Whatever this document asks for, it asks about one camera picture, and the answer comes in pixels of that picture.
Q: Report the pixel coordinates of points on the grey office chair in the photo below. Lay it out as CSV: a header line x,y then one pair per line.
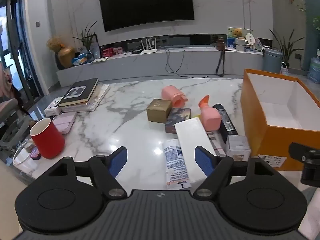
x,y
12,125

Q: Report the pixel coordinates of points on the gold box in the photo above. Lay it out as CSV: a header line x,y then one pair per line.
x,y
158,110

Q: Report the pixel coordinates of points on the white printed tube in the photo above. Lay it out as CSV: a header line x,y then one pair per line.
x,y
176,165

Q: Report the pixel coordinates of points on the plaid striped box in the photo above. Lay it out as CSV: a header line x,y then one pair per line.
x,y
216,142

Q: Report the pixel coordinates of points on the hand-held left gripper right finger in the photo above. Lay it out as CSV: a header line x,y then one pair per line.
x,y
205,162

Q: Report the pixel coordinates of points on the black set-top box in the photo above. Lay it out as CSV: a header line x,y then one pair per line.
x,y
136,52

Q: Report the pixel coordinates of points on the red cup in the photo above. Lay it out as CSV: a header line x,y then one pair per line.
x,y
48,142

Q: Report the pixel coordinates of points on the dried flower bunch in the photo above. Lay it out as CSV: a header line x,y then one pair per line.
x,y
53,43

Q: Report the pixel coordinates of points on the decorative plate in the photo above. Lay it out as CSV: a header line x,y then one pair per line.
x,y
257,44

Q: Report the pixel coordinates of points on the gold vase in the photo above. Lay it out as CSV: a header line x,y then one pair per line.
x,y
66,57

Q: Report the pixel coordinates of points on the dark picture box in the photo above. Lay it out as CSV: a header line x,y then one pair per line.
x,y
177,116

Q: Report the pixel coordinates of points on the sheet of papers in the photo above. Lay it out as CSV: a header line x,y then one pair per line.
x,y
99,60

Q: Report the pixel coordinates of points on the green orchid plant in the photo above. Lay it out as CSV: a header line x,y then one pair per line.
x,y
87,37

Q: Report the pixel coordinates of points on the white router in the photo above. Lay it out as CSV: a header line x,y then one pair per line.
x,y
148,50

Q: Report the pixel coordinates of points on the wall socket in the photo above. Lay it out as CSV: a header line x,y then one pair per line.
x,y
297,56

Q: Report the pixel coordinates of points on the red box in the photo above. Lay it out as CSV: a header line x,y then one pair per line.
x,y
107,53

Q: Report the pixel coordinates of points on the black book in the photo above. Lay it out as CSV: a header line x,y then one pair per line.
x,y
80,91

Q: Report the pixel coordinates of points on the clear glass dish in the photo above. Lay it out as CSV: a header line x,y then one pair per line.
x,y
18,158

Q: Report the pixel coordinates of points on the white plastic bag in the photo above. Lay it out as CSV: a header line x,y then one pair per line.
x,y
94,51

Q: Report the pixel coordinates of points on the desk calendar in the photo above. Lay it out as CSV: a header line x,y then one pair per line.
x,y
230,40

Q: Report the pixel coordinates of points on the pink cylinder cup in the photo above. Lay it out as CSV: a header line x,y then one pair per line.
x,y
170,93

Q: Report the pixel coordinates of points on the black framed glass door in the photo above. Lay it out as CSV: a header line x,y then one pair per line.
x,y
22,55

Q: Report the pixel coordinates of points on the orange cardboard box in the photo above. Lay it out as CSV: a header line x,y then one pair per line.
x,y
275,140

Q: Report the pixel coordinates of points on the grey trash bin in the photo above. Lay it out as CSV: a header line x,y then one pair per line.
x,y
272,61

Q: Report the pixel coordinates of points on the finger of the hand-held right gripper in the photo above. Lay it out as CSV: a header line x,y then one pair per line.
x,y
311,175
300,152

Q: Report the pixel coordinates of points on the grey television cabinet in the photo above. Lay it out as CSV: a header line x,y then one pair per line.
x,y
150,62

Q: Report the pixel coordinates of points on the pink spray bottle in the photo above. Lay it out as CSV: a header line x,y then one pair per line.
x,y
210,117

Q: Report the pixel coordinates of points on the long white box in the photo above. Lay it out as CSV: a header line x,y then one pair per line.
x,y
190,135

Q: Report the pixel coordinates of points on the small pink item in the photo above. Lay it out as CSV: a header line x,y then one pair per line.
x,y
35,153

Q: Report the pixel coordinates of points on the pink clothing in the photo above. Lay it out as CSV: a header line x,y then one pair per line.
x,y
5,80

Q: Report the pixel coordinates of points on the clear plastic box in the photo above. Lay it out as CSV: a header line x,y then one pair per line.
x,y
237,146

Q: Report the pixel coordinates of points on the stack of pale books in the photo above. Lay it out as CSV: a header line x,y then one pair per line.
x,y
98,98

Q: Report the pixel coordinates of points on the light pink case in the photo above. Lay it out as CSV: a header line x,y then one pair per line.
x,y
63,122

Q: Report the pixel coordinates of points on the black television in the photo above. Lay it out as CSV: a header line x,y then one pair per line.
x,y
145,2

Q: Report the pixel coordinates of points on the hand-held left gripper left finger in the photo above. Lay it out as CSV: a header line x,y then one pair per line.
x,y
117,162

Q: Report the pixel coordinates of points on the black spray can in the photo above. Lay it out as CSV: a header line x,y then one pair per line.
x,y
225,120

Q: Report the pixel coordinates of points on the yellow teddy bear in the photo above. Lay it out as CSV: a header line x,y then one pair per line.
x,y
237,33

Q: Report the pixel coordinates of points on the pale shopping bag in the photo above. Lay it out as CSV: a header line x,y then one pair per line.
x,y
285,68

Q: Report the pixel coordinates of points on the small white box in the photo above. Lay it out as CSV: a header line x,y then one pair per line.
x,y
51,108

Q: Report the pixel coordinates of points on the blue snack packet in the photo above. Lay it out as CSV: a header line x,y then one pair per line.
x,y
79,59

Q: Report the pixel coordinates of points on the blue water jug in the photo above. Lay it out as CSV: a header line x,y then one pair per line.
x,y
314,71

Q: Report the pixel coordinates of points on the white round container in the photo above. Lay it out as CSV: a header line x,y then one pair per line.
x,y
240,45

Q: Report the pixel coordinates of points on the long-leaf potted plant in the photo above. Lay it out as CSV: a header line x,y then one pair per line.
x,y
287,47

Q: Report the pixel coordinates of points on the pink box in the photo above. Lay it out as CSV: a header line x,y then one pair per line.
x,y
118,51

